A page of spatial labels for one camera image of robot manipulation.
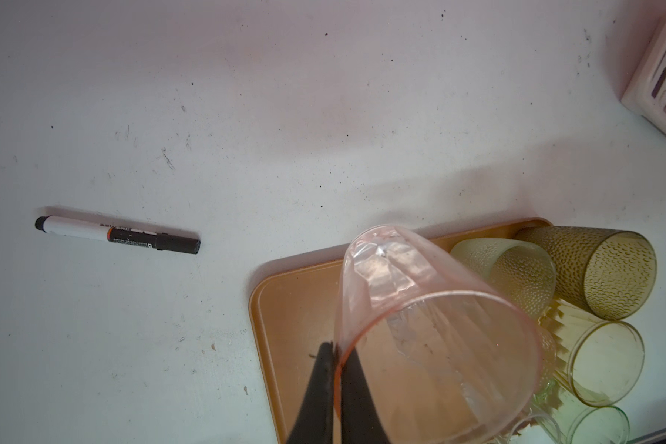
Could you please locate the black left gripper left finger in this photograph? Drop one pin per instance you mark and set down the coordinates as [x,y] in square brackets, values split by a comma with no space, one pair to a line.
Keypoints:
[314,423]

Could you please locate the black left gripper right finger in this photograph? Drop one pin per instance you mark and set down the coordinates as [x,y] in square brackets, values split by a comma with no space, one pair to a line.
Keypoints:
[358,414]

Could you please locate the pink ribbed glass top row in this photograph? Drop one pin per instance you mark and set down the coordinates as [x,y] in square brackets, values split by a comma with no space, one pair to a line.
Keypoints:
[446,357]

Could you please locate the bright green faceted glass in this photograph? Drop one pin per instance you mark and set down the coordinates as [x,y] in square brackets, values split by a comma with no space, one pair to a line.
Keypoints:
[567,420]

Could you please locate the pale green textured glass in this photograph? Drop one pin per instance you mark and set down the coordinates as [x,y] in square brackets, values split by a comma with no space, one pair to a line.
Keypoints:
[522,272]

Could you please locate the yellow faceted glass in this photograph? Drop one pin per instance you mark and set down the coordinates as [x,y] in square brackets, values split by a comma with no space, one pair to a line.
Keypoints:
[598,361]

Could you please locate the olive brown textured glass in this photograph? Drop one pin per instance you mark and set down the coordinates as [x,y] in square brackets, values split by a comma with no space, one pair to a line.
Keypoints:
[607,272]

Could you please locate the black and white marker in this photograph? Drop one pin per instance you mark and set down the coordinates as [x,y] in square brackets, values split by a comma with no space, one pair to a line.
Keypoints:
[105,233]

